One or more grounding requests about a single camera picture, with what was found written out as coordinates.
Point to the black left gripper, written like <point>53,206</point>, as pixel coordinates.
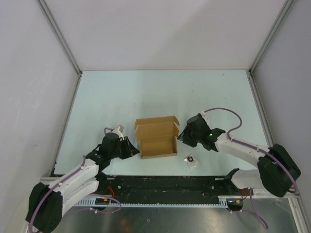
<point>129,150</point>

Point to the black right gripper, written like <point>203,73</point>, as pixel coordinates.
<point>184,135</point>

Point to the small clear plastic packet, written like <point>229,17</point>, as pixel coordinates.
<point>191,161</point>

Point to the brown cardboard box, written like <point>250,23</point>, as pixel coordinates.
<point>157,137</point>

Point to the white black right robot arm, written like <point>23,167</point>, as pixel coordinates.
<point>275,169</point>

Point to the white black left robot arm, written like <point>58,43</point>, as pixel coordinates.
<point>48,203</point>

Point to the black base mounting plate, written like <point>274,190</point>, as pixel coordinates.
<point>214,185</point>

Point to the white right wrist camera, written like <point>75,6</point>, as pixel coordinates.
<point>205,117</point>

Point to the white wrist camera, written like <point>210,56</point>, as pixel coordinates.
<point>205,117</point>
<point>118,130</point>

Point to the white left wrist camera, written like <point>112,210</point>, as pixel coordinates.
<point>118,130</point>

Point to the aluminium rail right side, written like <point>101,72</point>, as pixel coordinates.
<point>260,109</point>

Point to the grey slotted cable duct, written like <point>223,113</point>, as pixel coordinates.
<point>204,201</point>

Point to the aluminium front rail profile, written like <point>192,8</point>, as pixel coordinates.
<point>262,192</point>

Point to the aluminium corner post right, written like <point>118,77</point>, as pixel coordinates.
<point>280,19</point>

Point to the aluminium corner post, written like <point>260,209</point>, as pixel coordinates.
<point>58,34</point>
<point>280,19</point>

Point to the aluminium corner post left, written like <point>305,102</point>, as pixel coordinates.
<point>58,34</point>

